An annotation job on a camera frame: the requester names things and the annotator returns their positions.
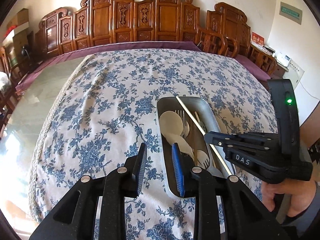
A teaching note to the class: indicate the white cardboard box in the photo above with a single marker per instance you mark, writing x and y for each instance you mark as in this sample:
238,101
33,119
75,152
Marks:
17,31

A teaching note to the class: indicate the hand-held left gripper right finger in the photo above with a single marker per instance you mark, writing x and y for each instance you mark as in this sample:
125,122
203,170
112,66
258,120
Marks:
178,170

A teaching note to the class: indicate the carved wooden armchair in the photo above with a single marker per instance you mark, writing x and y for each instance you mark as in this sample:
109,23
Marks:
232,25

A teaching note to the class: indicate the red desk calendar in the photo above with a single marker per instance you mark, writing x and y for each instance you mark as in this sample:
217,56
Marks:
257,40

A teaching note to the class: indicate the black desk lamp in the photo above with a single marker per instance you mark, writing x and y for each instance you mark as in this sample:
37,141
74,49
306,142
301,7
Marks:
24,52

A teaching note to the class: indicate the wooden chair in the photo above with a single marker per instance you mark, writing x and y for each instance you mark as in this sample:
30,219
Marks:
6,62

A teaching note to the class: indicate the metal tray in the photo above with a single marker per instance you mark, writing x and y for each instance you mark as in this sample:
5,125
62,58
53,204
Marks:
212,115

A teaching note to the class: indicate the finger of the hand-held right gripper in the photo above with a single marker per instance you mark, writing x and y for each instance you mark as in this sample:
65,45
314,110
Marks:
237,140
240,158

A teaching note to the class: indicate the metal fork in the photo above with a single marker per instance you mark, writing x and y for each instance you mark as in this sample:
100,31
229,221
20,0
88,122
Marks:
179,114
203,126

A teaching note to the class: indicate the person's right hand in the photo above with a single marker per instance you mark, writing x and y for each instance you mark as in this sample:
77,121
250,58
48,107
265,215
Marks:
302,197

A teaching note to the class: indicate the tissue box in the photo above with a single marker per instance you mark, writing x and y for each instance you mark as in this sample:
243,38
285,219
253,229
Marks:
269,49

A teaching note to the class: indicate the purple sofa cushion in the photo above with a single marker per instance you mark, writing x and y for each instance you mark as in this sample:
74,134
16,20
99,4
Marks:
100,50

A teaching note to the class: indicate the red decoration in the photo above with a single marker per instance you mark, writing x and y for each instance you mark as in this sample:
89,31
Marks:
11,28

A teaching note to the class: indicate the carved wooden sofa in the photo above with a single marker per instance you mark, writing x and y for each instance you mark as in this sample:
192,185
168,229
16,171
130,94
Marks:
125,22

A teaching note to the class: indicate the wooden side table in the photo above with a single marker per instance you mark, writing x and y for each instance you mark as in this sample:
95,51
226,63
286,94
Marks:
278,71

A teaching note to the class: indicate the clear plastic bag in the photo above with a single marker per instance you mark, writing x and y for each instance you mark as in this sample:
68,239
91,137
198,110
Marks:
3,80

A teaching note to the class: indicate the purple armchair cushion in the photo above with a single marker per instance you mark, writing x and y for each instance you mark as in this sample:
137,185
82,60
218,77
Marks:
252,66

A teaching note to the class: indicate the person's right forearm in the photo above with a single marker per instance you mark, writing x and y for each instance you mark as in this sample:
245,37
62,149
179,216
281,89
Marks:
297,220

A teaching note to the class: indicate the brown cardboard box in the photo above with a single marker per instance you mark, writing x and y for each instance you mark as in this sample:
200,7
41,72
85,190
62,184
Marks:
18,17

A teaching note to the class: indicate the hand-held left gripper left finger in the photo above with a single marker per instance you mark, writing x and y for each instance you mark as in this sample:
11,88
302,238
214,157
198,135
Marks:
141,170

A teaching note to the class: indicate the green wall panel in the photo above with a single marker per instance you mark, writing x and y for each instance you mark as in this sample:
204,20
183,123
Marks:
290,13

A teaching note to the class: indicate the blue floral tablecloth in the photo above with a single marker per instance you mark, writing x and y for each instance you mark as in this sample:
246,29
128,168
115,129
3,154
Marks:
100,110

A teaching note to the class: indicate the white plastic fork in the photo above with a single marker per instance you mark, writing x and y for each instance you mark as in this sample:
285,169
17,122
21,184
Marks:
203,158

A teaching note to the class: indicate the large white spoon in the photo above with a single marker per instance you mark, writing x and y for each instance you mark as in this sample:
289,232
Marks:
171,122

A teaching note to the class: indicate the white electrical panel box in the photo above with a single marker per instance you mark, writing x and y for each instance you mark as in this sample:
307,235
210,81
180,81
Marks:
296,73

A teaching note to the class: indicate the white desktop device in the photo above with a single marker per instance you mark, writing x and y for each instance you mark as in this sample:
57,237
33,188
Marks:
283,58

